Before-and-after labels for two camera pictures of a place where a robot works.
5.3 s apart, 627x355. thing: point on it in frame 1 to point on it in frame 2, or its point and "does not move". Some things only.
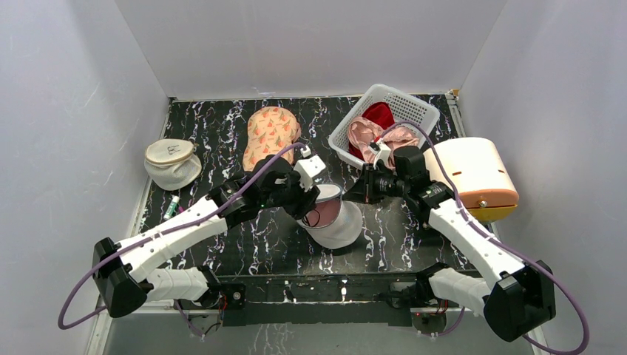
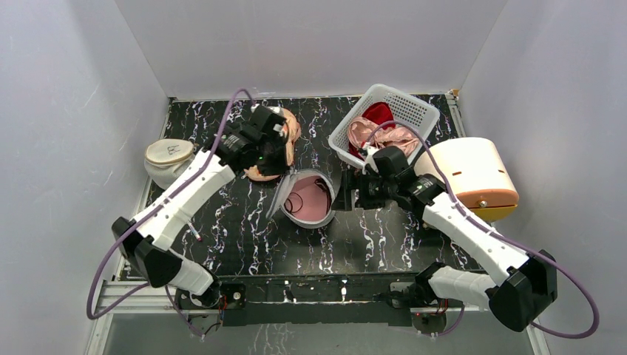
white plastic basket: x=418 y=117 does not move
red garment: x=380 y=112 does not move
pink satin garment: x=368 y=132 does not move
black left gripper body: x=293 y=197 to x=273 y=161
